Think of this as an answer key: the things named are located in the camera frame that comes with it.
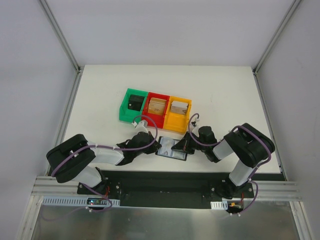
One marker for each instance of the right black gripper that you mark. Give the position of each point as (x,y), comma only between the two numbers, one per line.
(187,143)

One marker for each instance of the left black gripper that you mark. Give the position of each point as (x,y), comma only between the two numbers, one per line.
(151,143)

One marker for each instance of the silver VIP card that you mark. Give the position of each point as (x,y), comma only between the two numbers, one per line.
(166,151)

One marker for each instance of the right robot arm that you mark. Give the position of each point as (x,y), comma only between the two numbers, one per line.
(250,146)

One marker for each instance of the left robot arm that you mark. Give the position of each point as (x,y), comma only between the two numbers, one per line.
(70,161)

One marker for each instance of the silver card stack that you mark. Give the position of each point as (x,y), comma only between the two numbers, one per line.
(179,107)

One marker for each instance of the gold card stack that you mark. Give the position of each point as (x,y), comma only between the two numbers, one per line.
(156,106)

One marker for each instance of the black card stack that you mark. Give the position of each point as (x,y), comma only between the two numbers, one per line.
(135,102)

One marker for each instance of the yellow plastic bin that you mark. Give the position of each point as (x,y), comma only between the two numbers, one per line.
(176,122)

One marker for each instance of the red plastic bin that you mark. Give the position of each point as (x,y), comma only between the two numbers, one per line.
(159,120)

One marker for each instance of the green plastic bin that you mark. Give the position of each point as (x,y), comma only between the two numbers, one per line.
(126,115)

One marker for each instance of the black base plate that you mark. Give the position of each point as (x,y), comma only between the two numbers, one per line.
(177,190)

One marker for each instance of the right white cable duct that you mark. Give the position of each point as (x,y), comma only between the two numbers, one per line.
(219,205)

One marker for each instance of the white cable duct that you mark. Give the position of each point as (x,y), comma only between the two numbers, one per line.
(219,205)
(83,201)

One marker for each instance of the right aluminium frame post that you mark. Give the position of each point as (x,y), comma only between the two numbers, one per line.
(277,34)

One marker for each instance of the aluminium frame post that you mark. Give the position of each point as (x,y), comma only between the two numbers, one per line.
(277,34)
(59,34)

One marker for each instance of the left white cable duct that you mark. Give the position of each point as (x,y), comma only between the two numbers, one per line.
(83,201)

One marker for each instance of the left aluminium frame post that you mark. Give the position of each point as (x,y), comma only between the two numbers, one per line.
(59,34)

